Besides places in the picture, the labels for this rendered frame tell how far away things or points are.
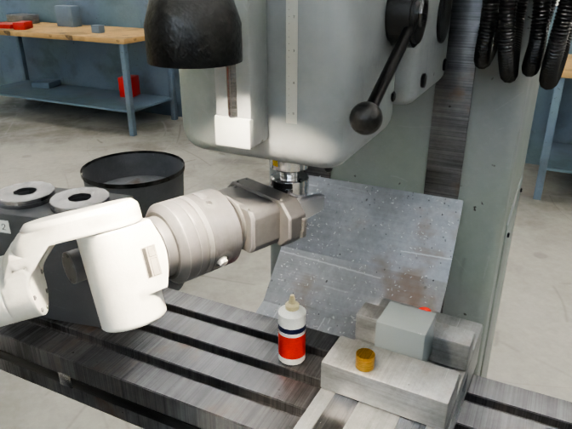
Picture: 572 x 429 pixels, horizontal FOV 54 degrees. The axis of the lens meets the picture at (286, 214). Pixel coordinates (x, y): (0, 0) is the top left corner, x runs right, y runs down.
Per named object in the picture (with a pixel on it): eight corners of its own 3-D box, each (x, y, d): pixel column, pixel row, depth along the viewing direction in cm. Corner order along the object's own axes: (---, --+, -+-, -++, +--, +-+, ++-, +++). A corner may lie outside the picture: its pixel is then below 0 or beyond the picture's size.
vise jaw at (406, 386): (443, 432, 62) (448, 404, 60) (319, 388, 68) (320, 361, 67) (456, 398, 67) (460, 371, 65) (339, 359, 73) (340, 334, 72)
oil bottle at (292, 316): (298, 369, 82) (299, 305, 78) (273, 361, 84) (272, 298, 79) (309, 353, 85) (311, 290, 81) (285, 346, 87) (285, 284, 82)
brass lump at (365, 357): (370, 374, 65) (371, 362, 64) (351, 368, 66) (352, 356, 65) (376, 363, 66) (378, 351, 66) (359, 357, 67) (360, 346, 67)
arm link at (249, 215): (308, 186, 62) (220, 215, 55) (306, 263, 66) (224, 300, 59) (237, 159, 71) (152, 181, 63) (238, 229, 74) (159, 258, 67)
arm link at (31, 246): (134, 200, 52) (-18, 237, 50) (159, 291, 54) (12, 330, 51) (138, 194, 59) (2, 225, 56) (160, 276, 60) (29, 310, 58)
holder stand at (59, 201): (109, 330, 91) (92, 216, 82) (-7, 311, 96) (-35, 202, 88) (145, 291, 101) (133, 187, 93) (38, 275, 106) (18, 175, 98)
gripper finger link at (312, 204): (319, 212, 71) (283, 225, 67) (320, 188, 70) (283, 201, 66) (328, 216, 70) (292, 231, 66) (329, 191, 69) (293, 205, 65)
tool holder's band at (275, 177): (288, 192, 66) (288, 185, 66) (262, 182, 69) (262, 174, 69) (317, 183, 69) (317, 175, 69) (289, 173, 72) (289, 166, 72)
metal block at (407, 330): (420, 376, 68) (425, 335, 66) (373, 361, 71) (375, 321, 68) (431, 352, 72) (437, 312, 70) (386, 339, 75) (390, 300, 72)
